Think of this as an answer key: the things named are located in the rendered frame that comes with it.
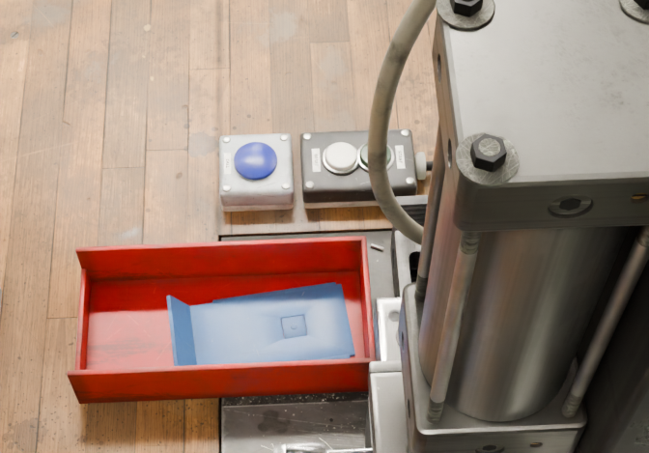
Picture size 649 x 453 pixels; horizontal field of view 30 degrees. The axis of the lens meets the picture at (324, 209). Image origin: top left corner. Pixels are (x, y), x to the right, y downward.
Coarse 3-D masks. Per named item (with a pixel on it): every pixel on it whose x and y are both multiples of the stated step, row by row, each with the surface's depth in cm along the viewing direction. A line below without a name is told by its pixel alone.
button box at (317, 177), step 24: (312, 144) 113; (360, 144) 113; (408, 144) 113; (312, 168) 112; (360, 168) 112; (408, 168) 112; (312, 192) 111; (336, 192) 111; (360, 192) 111; (408, 192) 111
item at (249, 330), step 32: (320, 288) 108; (192, 320) 106; (224, 320) 106; (256, 320) 106; (320, 320) 106; (192, 352) 104; (224, 352) 104; (256, 352) 104; (288, 352) 104; (320, 352) 104; (352, 352) 104
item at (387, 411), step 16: (384, 304) 81; (400, 304) 81; (384, 320) 80; (384, 336) 79; (384, 352) 79; (384, 368) 74; (400, 368) 74; (368, 384) 76; (384, 384) 73; (400, 384) 73; (384, 400) 73; (400, 400) 73; (384, 416) 72; (400, 416) 72; (384, 432) 72; (400, 432) 72; (384, 448) 71; (400, 448) 71
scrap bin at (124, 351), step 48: (288, 240) 104; (336, 240) 104; (96, 288) 108; (144, 288) 108; (192, 288) 108; (240, 288) 108; (288, 288) 108; (96, 336) 105; (144, 336) 105; (96, 384) 99; (144, 384) 100; (192, 384) 100; (240, 384) 101; (288, 384) 101; (336, 384) 102
